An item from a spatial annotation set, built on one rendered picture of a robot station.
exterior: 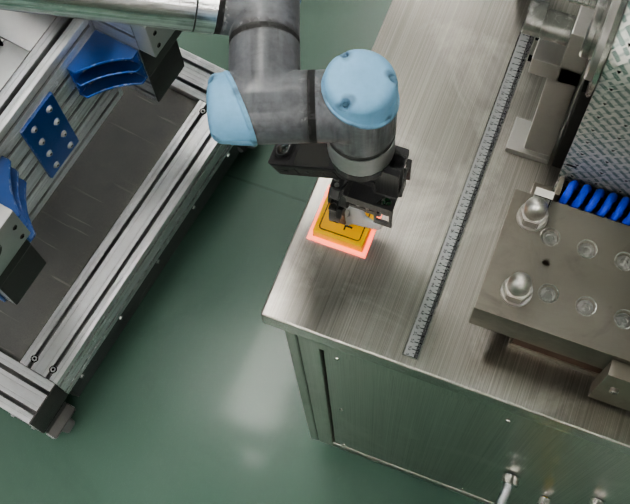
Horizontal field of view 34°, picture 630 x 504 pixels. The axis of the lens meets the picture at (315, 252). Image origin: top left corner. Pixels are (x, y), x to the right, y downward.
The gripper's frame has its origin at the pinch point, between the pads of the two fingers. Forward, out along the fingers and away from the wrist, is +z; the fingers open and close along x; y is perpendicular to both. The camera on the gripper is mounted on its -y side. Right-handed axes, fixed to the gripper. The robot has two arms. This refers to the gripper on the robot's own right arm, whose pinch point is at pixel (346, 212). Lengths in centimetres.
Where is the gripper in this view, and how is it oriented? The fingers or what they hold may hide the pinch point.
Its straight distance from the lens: 133.2
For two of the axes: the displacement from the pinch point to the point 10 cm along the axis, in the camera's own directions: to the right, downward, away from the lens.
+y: 9.3, 3.2, -1.7
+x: 3.6, -8.8, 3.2
